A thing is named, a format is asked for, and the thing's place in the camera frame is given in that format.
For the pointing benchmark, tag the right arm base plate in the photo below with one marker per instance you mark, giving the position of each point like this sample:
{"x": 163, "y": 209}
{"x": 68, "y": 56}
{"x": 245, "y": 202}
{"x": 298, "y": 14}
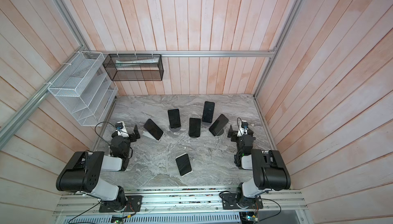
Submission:
{"x": 233, "y": 201}

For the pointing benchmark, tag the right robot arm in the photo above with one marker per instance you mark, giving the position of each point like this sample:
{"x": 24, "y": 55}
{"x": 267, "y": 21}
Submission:
{"x": 269, "y": 171}

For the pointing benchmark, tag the purple phone rear stand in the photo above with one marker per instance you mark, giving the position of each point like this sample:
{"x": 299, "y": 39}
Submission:
{"x": 208, "y": 112}

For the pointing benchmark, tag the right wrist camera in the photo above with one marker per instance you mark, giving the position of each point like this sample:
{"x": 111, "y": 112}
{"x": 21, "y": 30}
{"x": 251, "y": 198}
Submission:
{"x": 244, "y": 127}

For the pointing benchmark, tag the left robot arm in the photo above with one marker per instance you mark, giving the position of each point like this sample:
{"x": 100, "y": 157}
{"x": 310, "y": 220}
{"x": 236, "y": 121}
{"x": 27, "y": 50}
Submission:
{"x": 82, "y": 172}

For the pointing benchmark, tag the white wire mesh shelf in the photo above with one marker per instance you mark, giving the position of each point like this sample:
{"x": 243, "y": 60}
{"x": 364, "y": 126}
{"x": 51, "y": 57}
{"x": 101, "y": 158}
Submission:
{"x": 84, "y": 89}

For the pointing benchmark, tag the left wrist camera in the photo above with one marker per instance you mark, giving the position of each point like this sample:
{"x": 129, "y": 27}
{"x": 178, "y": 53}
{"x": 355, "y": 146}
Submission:
{"x": 121, "y": 129}

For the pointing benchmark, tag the black phone stand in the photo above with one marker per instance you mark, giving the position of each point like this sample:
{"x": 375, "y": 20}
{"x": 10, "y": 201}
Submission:
{"x": 194, "y": 127}

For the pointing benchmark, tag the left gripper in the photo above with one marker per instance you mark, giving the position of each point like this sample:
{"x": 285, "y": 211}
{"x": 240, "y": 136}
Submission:
{"x": 129, "y": 135}

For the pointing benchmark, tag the white stand under blue phone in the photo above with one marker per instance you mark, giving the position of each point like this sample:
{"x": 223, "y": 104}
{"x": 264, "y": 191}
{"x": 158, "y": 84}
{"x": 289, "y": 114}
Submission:
{"x": 148, "y": 135}

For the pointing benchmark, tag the dark phone right stand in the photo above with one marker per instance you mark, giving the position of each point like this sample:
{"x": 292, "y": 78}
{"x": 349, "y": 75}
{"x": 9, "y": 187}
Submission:
{"x": 217, "y": 128}

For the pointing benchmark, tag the white phone front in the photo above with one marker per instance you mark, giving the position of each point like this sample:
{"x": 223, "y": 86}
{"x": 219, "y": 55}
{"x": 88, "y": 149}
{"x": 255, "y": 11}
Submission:
{"x": 183, "y": 164}

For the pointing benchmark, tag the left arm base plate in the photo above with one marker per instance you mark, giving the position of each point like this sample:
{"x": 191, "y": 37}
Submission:
{"x": 127, "y": 203}

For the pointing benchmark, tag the black wire mesh basket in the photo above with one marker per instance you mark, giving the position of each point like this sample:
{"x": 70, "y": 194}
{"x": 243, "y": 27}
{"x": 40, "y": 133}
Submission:
{"x": 134, "y": 67}

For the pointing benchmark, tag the aluminium front rail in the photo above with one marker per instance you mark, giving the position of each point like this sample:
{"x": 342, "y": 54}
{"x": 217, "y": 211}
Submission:
{"x": 182, "y": 200}

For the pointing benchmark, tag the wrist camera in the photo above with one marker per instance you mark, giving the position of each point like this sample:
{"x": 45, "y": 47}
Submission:
{"x": 121, "y": 129}
{"x": 244, "y": 127}

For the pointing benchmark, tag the grey round stand base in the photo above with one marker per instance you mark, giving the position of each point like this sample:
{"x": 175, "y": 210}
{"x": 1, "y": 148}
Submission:
{"x": 175, "y": 129}

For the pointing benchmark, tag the green phone on round stand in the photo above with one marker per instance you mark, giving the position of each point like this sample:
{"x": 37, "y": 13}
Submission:
{"x": 174, "y": 118}

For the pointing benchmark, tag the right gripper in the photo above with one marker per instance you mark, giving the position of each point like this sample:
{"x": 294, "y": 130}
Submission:
{"x": 241, "y": 135}

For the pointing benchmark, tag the blue phone on white stand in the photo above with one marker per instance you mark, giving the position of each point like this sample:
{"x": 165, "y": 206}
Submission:
{"x": 153, "y": 129}

